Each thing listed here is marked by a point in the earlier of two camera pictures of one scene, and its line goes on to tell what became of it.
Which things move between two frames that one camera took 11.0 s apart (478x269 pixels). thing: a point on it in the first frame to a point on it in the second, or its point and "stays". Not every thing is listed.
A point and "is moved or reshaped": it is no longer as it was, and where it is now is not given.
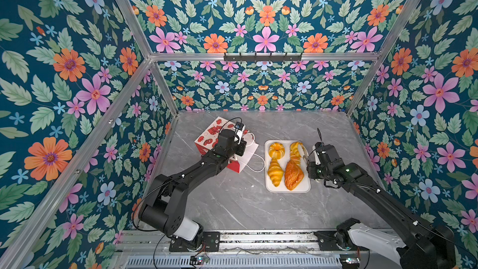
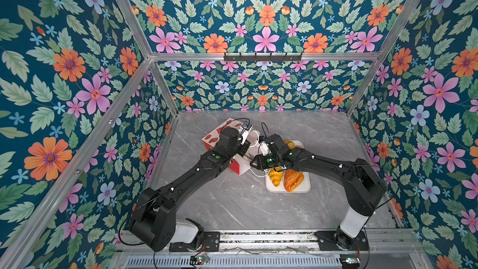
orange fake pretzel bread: (293, 175) stays
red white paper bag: (208, 140) is moved or reshaped
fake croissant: (275, 172) stays
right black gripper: (310, 169) to (258, 159)
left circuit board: (195, 259) stays
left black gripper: (241, 147) stays
